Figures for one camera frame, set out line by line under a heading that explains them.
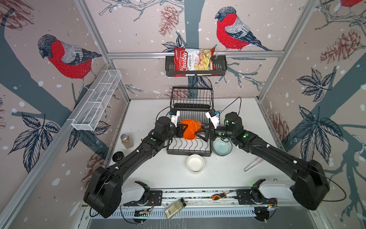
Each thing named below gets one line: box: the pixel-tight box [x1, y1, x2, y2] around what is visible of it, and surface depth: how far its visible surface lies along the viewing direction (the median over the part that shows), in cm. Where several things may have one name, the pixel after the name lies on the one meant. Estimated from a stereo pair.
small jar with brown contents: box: [120, 133, 134, 149], surface depth 89 cm
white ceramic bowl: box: [186, 154, 205, 175], surface depth 86 cm
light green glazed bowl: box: [211, 137, 233, 157], surface depth 84 cm
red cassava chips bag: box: [173, 47, 218, 77], surface depth 89 cm
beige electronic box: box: [163, 197, 187, 220], surface depth 69 cm
